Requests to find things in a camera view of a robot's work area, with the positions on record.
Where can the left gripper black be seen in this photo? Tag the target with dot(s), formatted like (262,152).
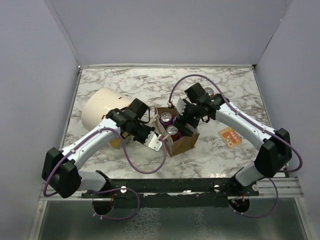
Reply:
(149,129)

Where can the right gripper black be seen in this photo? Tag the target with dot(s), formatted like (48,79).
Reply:
(180,121)

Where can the red cola can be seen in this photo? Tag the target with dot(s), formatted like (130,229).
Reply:
(209,91)
(173,132)

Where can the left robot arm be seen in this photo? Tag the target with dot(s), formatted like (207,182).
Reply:
(62,168)

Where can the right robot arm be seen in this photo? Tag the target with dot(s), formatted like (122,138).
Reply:
(272,145)

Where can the orange spiral notebook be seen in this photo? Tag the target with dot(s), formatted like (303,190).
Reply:
(230,137)

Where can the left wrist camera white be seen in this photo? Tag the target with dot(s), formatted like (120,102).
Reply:
(153,141)

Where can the black mounting rail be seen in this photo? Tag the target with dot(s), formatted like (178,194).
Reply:
(171,192)

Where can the aluminium side rail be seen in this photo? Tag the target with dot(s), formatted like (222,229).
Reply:
(287,187)

